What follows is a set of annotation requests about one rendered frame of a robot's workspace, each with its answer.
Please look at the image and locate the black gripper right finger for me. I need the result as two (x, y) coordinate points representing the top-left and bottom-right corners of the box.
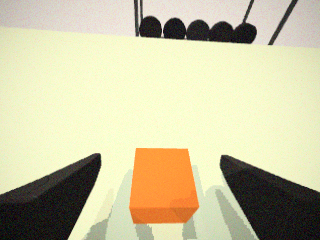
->
(219, 154), (320, 240)

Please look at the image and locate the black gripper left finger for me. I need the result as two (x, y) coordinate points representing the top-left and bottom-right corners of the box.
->
(0, 153), (102, 240)

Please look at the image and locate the orange block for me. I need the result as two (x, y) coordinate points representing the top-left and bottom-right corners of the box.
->
(129, 148), (199, 224)

